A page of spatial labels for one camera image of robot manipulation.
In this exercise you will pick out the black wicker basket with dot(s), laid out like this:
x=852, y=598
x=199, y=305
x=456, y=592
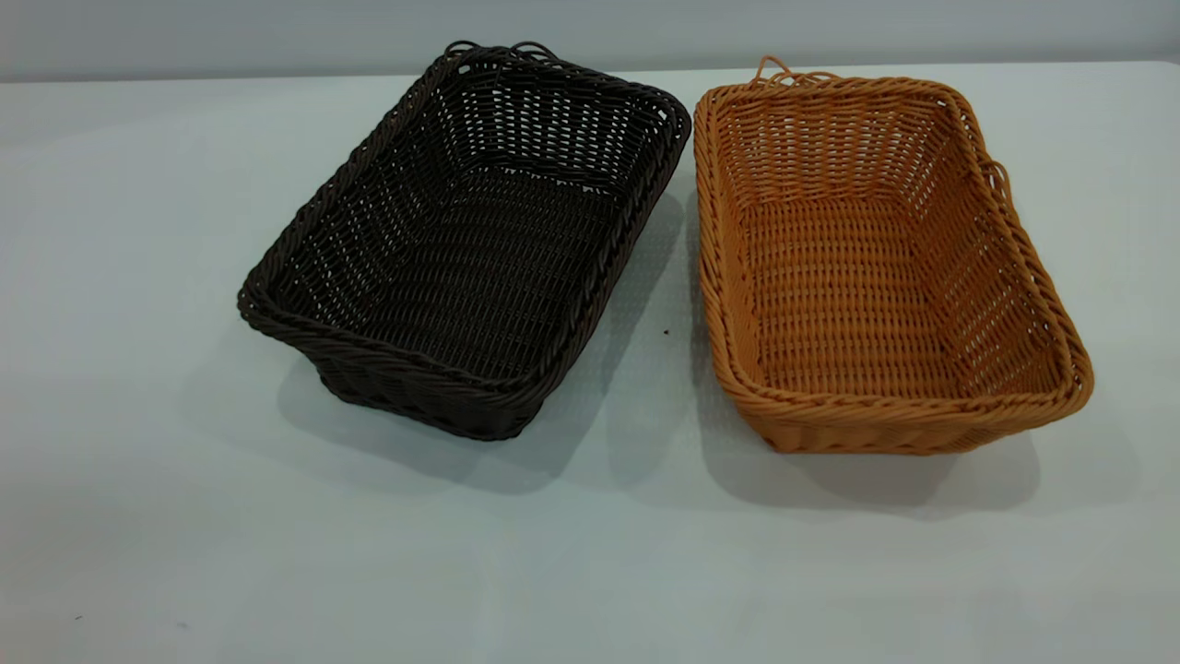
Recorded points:
x=479, y=267

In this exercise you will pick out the orange wicker basket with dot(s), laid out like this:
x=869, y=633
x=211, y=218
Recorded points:
x=848, y=286

